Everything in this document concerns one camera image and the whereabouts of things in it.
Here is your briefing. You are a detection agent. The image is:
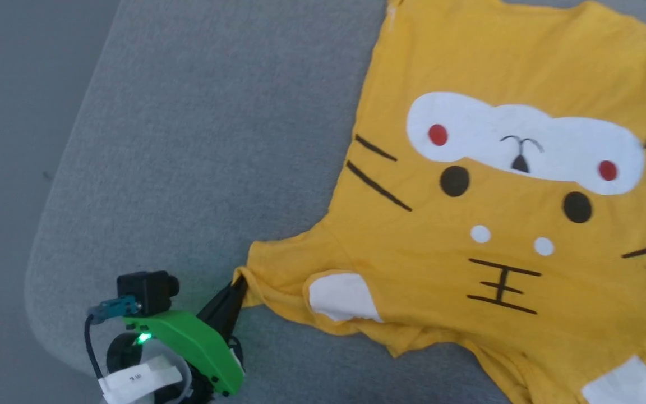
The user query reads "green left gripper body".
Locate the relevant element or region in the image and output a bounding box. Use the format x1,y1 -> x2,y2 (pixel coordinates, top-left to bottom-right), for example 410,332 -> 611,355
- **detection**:
123,310 -> 246,396

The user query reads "white paper label tag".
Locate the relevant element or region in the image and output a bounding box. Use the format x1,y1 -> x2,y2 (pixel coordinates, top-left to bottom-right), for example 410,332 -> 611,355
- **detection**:
98,355 -> 187,404

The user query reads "yellow cat-face t-shirt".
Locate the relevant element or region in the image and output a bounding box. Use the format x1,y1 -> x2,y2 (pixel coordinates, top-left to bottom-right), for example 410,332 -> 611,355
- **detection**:
232,0 -> 646,404

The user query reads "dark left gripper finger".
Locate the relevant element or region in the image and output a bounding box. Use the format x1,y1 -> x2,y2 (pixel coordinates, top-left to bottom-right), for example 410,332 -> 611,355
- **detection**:
196,279 -> 245,326
211,281 -> 249,344

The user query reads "thin black left cable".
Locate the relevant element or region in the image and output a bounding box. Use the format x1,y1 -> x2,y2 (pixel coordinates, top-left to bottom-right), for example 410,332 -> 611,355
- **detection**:
83,314 -> 106,383

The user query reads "grey fabric sofa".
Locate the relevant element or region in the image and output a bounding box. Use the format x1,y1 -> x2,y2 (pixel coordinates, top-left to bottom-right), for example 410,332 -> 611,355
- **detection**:
25,0 -> 646,404

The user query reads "teal cable connector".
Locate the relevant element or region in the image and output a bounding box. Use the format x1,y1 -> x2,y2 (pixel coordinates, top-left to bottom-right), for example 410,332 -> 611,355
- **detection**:
88,296 -> 140,325

